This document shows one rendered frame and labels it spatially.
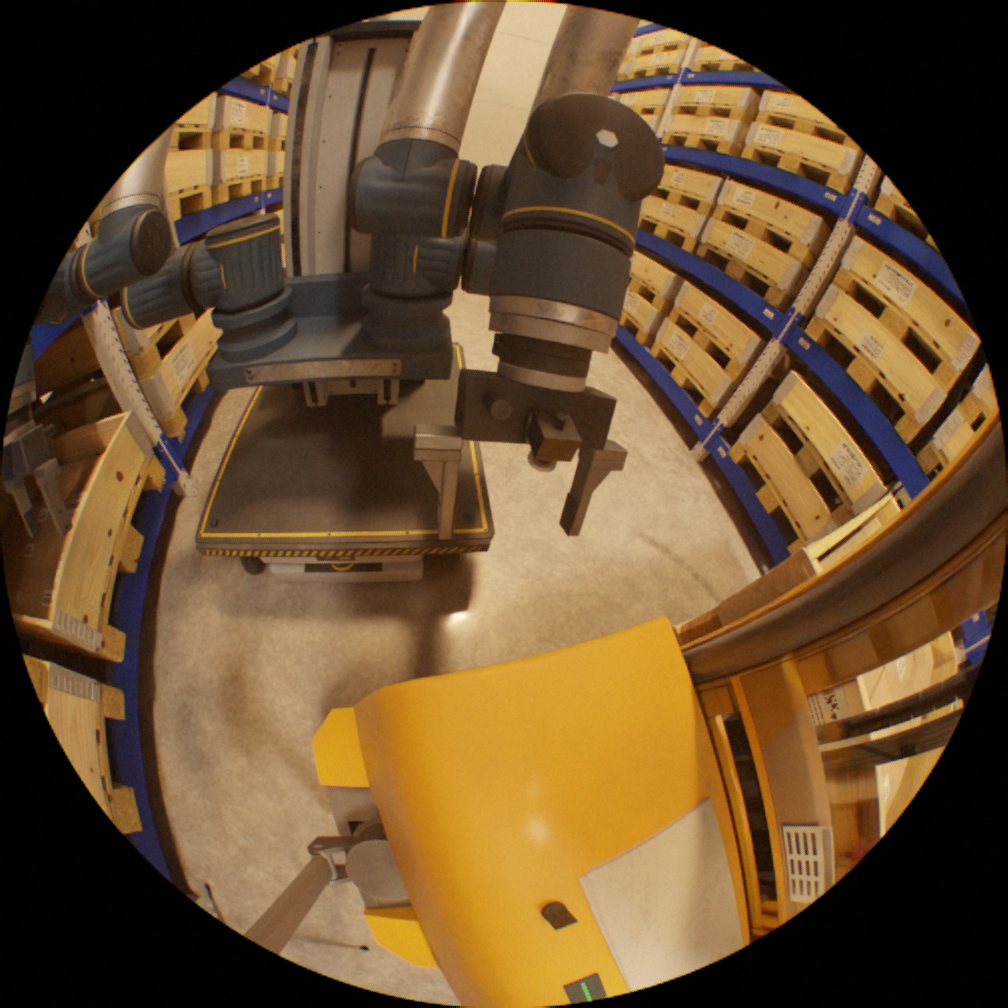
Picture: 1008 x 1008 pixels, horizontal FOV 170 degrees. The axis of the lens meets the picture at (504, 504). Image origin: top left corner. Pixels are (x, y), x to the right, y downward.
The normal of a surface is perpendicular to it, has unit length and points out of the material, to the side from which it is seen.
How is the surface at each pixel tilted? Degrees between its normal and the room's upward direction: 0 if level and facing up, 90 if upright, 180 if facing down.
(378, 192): 82
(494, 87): 90
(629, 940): 0
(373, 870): 0
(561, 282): 66
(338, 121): 90
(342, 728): 22
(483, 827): 14
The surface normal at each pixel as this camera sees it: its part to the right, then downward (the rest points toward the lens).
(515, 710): 0.21, -0.58
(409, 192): 0.10, 0.73
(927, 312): -0.94, 0.09
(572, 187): -0.20, 0.45
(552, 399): 0.25, 0.51
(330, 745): -0.16, -0.50
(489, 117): 0.24, 0.81
